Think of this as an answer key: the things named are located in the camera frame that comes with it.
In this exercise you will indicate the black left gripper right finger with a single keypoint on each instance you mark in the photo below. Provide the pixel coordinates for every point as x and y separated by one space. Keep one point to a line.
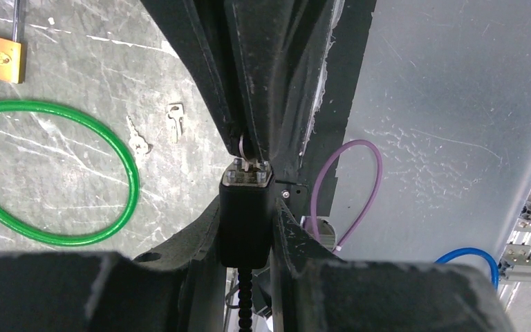
314 290

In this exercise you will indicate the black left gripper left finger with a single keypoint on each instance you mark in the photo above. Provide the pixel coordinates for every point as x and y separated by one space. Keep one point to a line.
176 286

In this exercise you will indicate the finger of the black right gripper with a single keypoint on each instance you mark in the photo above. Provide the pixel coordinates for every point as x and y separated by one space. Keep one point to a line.
198 32
268 40

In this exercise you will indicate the silver key bunch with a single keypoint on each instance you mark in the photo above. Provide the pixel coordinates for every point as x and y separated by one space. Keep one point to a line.
175 114

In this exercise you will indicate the small silver key pair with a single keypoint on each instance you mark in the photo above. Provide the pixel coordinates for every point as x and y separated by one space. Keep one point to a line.
138 144

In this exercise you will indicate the brass padlock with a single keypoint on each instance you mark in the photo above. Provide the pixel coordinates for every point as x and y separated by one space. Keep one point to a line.
12 52

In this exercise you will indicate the green cable lock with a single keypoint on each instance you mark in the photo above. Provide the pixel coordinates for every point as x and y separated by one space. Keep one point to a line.
123 153

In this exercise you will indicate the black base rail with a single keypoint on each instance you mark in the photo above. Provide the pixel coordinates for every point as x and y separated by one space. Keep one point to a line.
320 99

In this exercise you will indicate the blue cable lock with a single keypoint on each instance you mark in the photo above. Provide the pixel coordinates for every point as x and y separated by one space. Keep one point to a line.
472 254

